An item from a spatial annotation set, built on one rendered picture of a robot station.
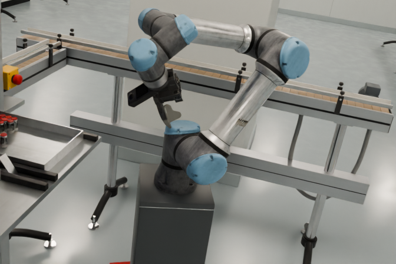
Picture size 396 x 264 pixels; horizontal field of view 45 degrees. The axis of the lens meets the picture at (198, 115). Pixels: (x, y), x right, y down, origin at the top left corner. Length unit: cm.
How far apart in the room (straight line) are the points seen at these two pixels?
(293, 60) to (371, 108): 96
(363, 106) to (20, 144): 152
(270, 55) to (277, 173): 111
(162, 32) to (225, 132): 38
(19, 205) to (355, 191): 166
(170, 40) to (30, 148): 66
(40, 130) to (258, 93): 79
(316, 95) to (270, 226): 95
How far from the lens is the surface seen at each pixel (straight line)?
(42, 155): 161
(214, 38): 145
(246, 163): 246
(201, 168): 142
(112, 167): 272
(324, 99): 230
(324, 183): 248
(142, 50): 121
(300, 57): 146
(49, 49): 234
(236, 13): 282
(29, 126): 179
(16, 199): 141
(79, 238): 265
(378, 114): 231
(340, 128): 236
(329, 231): 304
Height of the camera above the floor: 168
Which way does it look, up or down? 24 degrees down
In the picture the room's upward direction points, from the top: 8 degrees clockwise
